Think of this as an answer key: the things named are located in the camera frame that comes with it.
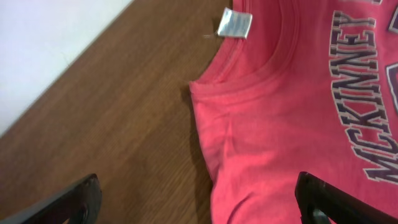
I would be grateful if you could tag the red McKinney Boyd t-shirt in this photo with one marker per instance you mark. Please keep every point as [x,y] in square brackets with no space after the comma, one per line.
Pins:
[312,88]

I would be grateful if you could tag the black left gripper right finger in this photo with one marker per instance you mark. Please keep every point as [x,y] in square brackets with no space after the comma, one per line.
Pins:
[319,202]

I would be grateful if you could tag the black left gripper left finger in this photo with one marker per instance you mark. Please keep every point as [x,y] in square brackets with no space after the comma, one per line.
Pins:
[78,203]

